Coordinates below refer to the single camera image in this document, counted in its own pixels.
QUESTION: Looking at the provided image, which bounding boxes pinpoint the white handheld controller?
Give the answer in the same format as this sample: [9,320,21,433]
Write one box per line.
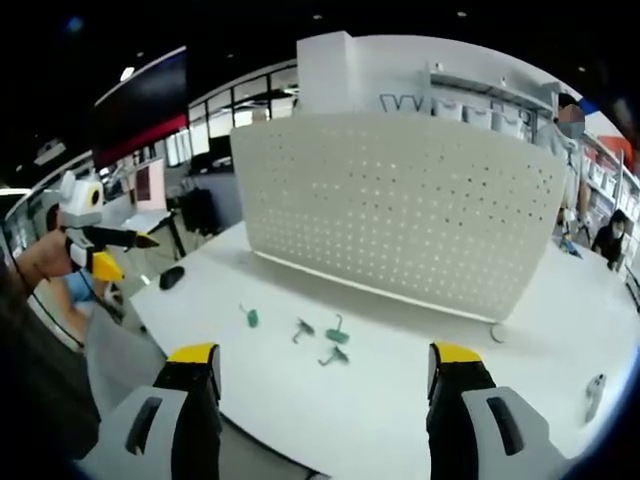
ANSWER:
[583,372,609,422]

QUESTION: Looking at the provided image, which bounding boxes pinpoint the white wall shelf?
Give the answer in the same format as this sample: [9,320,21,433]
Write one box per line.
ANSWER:
[417,60,559,147]

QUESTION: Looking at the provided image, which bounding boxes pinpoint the pink and white board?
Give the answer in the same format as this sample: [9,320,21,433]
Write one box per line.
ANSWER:
[134,158,167,212]

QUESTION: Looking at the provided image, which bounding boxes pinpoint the grey hook assembly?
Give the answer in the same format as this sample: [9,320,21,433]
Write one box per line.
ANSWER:
[317,344,352,368]
[291,316,317,345]

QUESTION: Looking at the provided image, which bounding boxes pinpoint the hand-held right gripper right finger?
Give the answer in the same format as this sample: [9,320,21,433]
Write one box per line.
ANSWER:
[425,341,569,480]

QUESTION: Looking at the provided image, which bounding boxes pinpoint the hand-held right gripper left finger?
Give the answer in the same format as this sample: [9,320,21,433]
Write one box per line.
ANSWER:
[82,342,224,480]

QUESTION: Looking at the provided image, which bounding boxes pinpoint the white perforated mounting plate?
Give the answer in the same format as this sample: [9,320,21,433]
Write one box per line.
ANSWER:
[229,111,569,326]

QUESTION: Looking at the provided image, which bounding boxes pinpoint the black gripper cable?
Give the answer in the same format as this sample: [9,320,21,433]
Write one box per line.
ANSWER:
[13,257,97,351]

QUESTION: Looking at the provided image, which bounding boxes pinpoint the blue tool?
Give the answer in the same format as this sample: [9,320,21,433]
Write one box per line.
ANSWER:
[556,234,585,260]

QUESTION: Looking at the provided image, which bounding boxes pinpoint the green hook assembly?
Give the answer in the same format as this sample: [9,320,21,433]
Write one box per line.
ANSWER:
[325,313,352,345]
[238,301,262,329]

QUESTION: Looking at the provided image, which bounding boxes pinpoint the black office chair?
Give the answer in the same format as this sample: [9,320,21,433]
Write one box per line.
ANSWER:
[176,186,222,237]

